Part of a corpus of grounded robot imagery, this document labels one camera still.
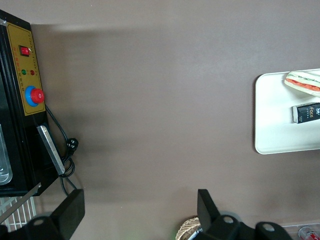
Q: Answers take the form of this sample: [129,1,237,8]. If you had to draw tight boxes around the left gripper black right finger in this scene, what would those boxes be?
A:
[197,189,221,232]

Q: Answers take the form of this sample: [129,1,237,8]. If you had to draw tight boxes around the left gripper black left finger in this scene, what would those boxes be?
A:
[51,189,86,240]

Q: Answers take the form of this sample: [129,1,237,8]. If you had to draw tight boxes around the cream plastic tray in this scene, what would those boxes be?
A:
[254,68,320,155]

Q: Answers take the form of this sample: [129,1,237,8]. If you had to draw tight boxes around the light wicker basket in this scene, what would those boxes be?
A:
[175,216,204,240]

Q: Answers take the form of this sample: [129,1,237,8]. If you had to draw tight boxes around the clear plastic container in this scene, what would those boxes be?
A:
[0,122,13,186]

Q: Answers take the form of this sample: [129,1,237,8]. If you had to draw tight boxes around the clear acrylic bottle rack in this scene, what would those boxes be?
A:
[281,223,320,240]

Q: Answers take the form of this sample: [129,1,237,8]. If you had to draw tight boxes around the red cola bottle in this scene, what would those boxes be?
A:
[298,226,320,239]

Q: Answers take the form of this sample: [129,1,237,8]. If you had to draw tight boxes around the black tissue packet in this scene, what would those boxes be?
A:
[291,101,320,124]

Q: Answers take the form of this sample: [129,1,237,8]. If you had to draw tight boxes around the black machine yellow panel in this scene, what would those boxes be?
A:
[0,9,66,198]

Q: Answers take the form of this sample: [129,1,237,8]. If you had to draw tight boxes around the wrapped triangle sandwich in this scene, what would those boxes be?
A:
[283,70,320,99]

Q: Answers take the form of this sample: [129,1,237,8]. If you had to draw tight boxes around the white wire basket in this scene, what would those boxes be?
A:
[0,194,38,230]

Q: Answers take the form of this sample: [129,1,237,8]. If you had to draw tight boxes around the black machine power cable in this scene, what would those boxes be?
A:
[44,104,80,196]

